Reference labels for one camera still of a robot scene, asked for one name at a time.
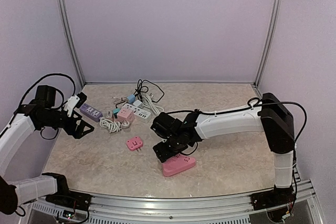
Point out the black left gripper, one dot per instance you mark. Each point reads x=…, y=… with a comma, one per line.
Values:
x=77, y=134

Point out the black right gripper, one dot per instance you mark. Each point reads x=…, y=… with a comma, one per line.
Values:
x=163, y=154

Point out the pink triangular power strip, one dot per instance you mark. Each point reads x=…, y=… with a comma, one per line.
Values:
x=177, y=164

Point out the pink plug adapter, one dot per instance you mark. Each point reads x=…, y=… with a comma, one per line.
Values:
x=134, y=143

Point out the white plug adapter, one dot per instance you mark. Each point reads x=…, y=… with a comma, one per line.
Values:
x=138, y=104

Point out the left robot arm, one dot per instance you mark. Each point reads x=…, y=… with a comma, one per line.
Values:
x=37, y=115

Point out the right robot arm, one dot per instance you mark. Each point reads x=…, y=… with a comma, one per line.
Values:
x=266, y=114

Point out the purple power strip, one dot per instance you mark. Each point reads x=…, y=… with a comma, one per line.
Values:
x=91, y=112

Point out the teal adapter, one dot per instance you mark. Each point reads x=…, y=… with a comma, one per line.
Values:
x=115, y=112

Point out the white power strip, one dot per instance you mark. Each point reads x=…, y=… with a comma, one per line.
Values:
x=139, y=113

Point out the pink cube socket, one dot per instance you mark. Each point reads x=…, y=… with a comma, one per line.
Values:
x=125, y=115

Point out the light blue adapter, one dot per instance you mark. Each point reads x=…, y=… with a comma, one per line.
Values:
x=131, y=99

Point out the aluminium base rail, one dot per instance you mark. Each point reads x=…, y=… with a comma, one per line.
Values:
x=236, y=208

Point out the aluminium frame post left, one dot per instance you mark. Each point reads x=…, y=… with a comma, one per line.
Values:
x=70, y=42

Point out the aluminium frame post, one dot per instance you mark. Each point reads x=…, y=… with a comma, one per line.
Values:
x=70, y=42
x=267, y=46

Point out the aluminium frame post right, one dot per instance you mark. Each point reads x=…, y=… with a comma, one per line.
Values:
x=267, y=46

